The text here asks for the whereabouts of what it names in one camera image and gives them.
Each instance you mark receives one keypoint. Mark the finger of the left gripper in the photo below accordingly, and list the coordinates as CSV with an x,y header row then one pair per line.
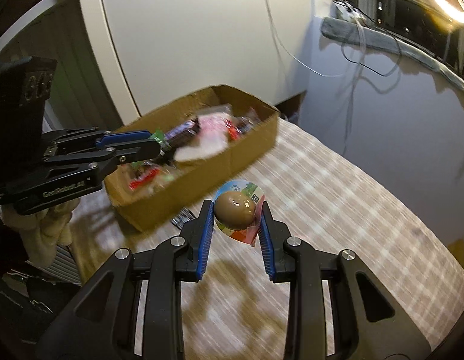
x,y
130,151
121,137

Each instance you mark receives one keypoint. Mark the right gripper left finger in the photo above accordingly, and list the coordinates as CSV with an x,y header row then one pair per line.
x,y
130,308

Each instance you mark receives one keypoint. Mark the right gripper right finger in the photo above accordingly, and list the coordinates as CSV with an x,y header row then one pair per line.
x,y
338,309

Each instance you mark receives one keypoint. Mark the red packaged dates snack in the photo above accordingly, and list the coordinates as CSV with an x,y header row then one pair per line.
x,y
149,175

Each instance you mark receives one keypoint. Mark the green round candy packet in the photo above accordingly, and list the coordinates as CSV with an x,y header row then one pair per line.
x,y
160,137

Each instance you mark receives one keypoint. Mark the large Snickers bar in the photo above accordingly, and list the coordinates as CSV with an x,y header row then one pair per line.
x,y
182,134

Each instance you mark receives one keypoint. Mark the black white candy packet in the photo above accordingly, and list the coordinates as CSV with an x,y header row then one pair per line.
x,y
185,215

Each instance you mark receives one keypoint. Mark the packaged bread slice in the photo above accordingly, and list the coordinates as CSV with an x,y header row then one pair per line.
x,y
216,130

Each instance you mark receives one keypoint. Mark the dark chocolate cake packet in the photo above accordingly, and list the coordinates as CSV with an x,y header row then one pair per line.
x,y
240,125

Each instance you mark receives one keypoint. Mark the packaged braised egg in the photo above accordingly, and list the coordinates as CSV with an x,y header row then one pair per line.
x,y
238,209

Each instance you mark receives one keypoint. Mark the gloved left hand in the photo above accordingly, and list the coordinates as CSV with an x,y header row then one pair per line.
x,y
43,231

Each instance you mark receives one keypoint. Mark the brown cardboard box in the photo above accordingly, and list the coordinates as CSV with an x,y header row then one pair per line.
x,y
147,211

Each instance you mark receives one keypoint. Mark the white radiator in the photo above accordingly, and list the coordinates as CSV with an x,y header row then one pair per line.
x,y
63,267

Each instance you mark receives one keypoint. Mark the plaid pink tablecloth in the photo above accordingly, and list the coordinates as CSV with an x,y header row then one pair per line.
x,y
236,312

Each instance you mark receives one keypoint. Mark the white power strip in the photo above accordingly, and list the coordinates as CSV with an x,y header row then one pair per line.
x,y
345,11

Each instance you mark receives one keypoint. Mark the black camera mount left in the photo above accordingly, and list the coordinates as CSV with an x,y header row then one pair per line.
x,y
25,86

